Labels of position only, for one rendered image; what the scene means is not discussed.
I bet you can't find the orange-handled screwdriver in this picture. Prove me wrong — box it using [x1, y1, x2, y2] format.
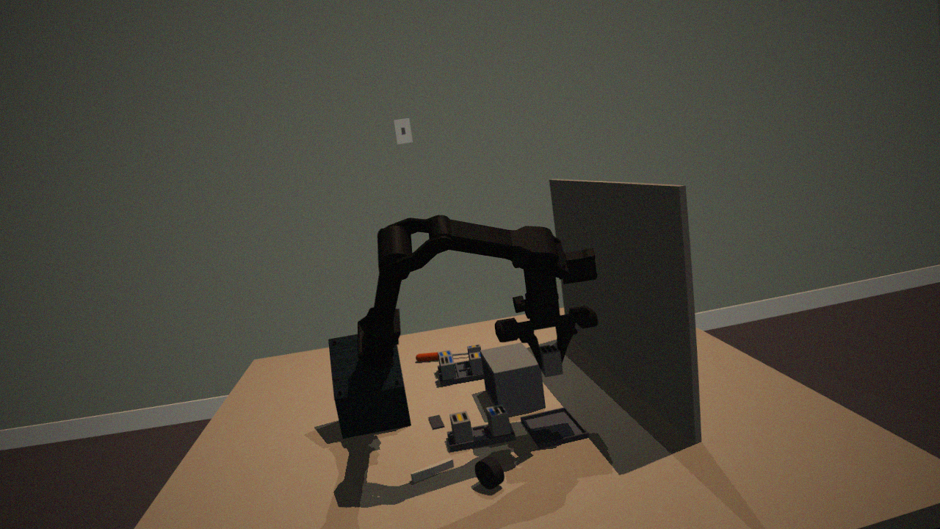
[416, 353, 468, 361]

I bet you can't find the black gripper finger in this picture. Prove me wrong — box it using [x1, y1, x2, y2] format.
[555, 326, 577, 363]
[519, 336, 542, 369]

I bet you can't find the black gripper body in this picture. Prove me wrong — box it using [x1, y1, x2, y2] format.
[495, 287, 599, 342]

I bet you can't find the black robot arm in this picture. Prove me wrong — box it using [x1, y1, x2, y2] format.
[357, 215, 597, 373]

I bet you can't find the black short cylinder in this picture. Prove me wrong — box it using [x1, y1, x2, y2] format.
[475, 456, 505, 489]

